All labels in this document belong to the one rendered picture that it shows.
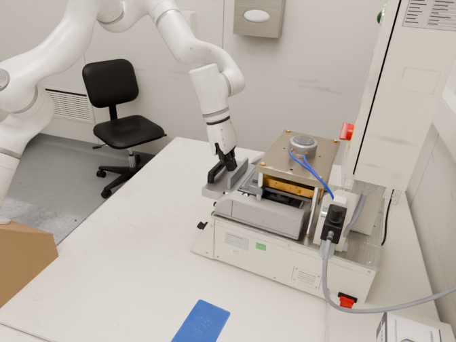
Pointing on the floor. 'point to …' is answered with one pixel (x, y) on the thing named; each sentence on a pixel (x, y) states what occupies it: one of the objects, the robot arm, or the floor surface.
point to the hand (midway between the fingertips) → (231, 164)
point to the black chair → (134, 131)
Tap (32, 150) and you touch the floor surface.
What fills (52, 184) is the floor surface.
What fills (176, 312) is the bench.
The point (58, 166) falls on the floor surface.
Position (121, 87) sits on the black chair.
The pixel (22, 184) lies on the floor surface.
